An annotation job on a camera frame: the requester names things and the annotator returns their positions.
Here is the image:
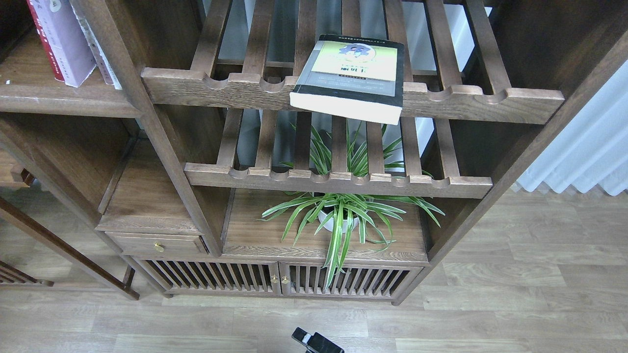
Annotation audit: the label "white and purple book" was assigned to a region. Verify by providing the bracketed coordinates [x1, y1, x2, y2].
[33, 0, 96, 87]

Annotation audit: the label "white plant pot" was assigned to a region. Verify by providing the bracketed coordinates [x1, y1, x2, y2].
[318, 206, 360, 233]

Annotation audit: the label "yellow and black book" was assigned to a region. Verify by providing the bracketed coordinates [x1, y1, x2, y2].
[289, 34, 405, 125]

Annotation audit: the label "upright books on left shelf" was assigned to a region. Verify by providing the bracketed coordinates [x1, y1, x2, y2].
[71, 0, 123, 90]

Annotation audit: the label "red cover book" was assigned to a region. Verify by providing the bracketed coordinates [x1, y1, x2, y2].
[27, 0, 65, 82]

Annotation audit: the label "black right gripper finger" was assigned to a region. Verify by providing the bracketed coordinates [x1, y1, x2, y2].
[292, 327, 345, 353]

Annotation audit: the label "white curtain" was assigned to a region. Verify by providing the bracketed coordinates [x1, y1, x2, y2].
[512, 63, 628, 195]

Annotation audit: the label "green spider plant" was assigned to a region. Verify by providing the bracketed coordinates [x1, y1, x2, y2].
[258, 127, 445, 287]

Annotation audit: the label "dark wooden bookshelf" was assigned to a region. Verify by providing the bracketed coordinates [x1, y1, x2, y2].
[1, 0, 627, 305]

